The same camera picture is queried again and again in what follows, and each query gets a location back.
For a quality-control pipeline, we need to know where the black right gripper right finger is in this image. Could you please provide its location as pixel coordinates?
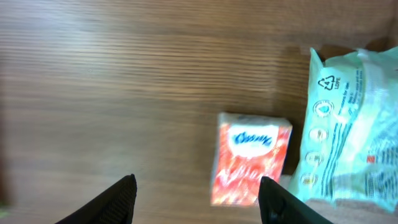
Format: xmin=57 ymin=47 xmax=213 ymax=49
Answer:
xmin=258 ymin=177 xmax=333 ymax=224

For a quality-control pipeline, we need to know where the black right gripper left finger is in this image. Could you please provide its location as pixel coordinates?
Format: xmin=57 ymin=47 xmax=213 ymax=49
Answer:
xmin=56 ymin=174 xmax=137 ymax=224

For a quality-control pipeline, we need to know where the small orange candy box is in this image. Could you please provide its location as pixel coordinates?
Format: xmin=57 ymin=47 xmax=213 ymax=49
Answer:
xmin=210 ymin=112 xmax=292 ymax=207

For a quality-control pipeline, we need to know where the teal tissue packet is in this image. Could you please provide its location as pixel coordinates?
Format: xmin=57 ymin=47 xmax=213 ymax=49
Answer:
xmin=288 ymin=48 xmax=397 ymax=212

